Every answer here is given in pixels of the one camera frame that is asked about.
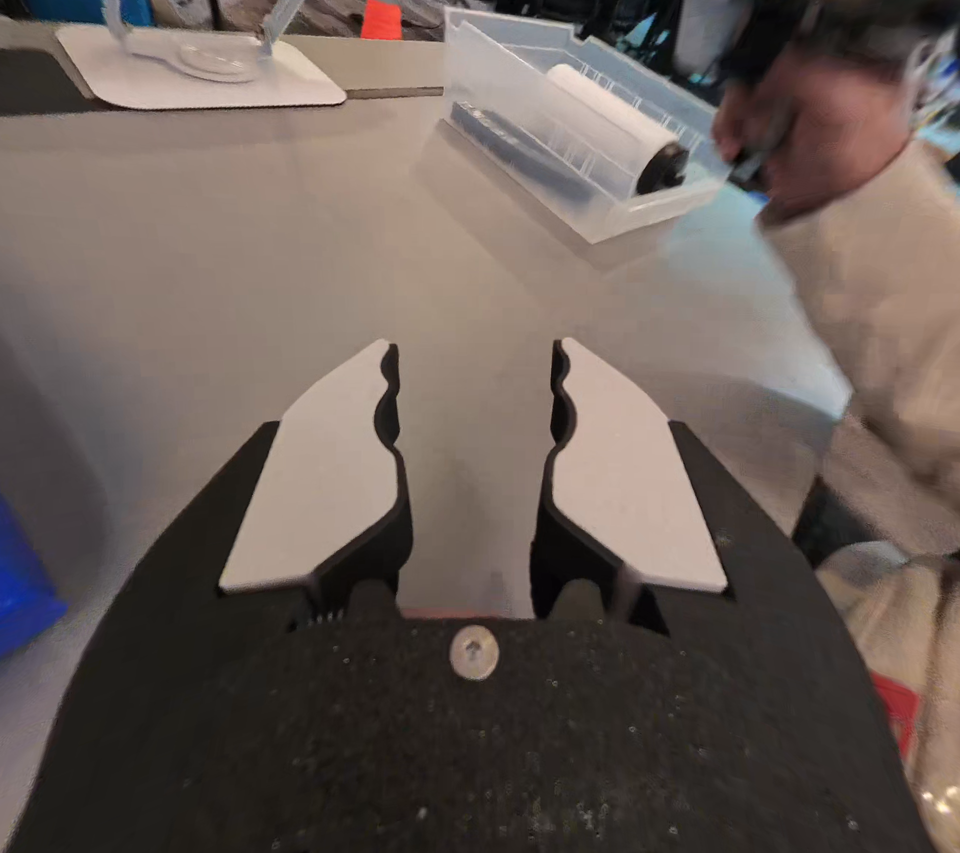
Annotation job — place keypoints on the white flat device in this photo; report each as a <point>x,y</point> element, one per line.
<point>285,84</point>

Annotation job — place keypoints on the clear plastic bin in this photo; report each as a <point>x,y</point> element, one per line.
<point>660,212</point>

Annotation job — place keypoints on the black long rectangular bar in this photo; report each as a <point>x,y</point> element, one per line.
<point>525,152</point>

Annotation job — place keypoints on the white cylindrical roll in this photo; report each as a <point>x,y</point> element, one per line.
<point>600,107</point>

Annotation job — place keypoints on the person's right hand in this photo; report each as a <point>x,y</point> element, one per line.
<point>832,125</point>

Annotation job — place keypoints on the person's right forearm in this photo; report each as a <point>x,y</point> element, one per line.
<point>885,298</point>

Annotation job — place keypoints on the small red box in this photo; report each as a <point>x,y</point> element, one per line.
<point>896,710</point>

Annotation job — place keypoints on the grey desk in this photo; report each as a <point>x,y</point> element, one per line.
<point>225,268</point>

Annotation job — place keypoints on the orange traffic cone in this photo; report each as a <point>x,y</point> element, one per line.
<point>381,20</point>

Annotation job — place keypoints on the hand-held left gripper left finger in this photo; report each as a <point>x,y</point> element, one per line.
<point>315,485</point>

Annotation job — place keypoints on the blue plastic bin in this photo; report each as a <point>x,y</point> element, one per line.
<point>26,590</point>

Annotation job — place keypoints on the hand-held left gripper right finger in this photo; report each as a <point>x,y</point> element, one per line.
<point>630,493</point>

